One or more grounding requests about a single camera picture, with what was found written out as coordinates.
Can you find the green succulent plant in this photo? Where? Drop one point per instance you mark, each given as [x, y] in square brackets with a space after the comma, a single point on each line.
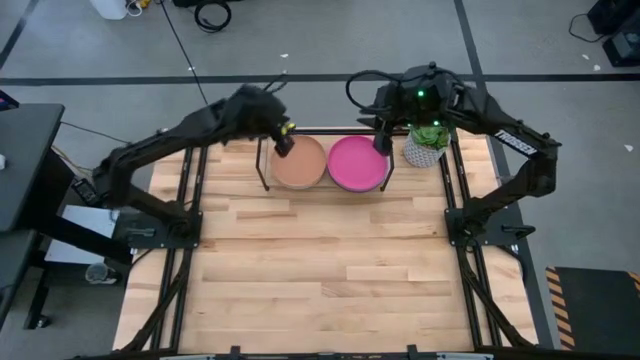
[430, 136]

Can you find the black desk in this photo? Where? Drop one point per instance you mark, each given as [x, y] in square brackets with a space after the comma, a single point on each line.
[25, 160]

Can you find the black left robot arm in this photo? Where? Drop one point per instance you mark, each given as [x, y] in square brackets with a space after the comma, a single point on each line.
[150, 142]

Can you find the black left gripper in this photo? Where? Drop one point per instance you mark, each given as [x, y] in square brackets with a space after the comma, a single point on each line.
[257, 112]

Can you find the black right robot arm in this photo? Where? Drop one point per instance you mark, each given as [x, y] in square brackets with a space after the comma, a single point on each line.
[515, 140]

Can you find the white container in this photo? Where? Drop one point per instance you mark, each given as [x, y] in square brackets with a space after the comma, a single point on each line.
[109, 7]

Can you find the white faceted planter pot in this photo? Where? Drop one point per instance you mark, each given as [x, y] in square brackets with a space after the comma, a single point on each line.
[420, 156]

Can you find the black hazard striped mat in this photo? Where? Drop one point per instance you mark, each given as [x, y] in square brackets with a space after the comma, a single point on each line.
[595, 310]

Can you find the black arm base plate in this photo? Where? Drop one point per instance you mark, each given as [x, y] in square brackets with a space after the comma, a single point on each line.
[500, 227]
[150, 232]

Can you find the terracotta brown plate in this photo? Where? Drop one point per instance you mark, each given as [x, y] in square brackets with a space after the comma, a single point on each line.
[297, 162]

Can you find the black equipment box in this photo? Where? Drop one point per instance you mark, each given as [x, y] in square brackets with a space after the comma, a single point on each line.
[615, 15]
[622, 47]

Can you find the clear plastic cup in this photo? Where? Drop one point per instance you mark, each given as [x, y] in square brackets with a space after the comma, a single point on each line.
[100, 273]

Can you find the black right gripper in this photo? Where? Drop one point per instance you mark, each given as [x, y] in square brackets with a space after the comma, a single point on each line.
[397, 107]

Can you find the pink plate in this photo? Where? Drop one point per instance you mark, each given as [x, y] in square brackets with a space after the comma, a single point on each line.
[357, 165]

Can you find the white flat board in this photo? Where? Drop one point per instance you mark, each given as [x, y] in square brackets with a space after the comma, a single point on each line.
[85, 220]

